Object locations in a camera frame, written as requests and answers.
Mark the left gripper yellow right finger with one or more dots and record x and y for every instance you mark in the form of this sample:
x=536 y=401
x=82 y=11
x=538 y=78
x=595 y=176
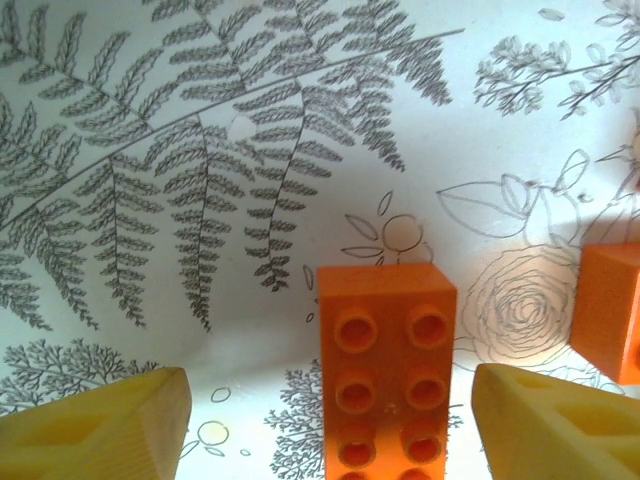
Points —
x=565 y=435

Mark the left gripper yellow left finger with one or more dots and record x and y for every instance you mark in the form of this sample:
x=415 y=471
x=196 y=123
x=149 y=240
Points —
x=90 y=435

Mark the long orange lego brick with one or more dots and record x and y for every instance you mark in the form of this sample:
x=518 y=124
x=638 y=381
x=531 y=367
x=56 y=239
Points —
x=610 y=310
x=387 y=360

